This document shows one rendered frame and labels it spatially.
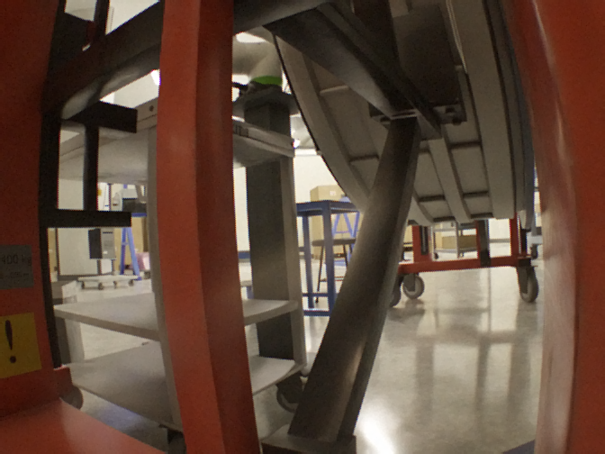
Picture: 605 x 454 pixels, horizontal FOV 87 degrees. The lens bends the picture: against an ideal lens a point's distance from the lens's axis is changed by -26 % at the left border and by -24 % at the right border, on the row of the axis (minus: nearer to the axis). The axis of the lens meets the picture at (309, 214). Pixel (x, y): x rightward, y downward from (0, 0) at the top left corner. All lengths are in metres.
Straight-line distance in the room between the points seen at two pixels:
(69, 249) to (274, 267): 4.77
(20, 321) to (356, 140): 0.72
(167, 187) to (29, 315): 0.32
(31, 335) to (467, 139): 0.82
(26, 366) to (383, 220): 0.44
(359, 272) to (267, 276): 0.98
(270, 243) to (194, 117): 1.11
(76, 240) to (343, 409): 5.62
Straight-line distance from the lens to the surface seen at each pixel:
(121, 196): 5.73
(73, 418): 0.49
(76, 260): 5.84
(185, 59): 0.25
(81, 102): 0.49
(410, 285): 2.67
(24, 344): 0.51
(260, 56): 1.47
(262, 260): 1.35
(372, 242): 0.40
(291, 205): 0.97
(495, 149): 0.86
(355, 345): 0.33
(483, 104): 0.79
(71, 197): 5.90
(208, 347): 0.23
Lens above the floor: 0.45
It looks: 3 degrees up
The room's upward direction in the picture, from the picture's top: 4 degrees counter-clockwise
